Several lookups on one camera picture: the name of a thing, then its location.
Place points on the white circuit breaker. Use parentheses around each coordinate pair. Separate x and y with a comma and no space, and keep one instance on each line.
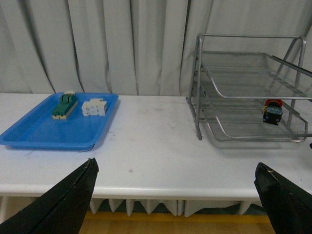
(94,107)

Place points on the red emergency stop button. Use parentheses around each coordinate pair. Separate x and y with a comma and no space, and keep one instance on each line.
(272,111)

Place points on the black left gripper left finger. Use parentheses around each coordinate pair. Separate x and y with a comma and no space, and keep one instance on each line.
(61,210)

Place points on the white curtain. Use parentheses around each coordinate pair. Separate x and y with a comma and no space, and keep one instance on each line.
(128,47)

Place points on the blue plastic tray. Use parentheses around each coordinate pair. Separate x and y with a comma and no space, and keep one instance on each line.
(38,130)

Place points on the green knife switch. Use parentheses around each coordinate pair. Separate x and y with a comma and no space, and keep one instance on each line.
(67,103)

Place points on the silver mesh tray rack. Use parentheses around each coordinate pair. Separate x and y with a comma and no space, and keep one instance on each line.
(229,89)

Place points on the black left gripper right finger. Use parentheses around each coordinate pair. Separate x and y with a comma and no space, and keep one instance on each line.
(288,206)

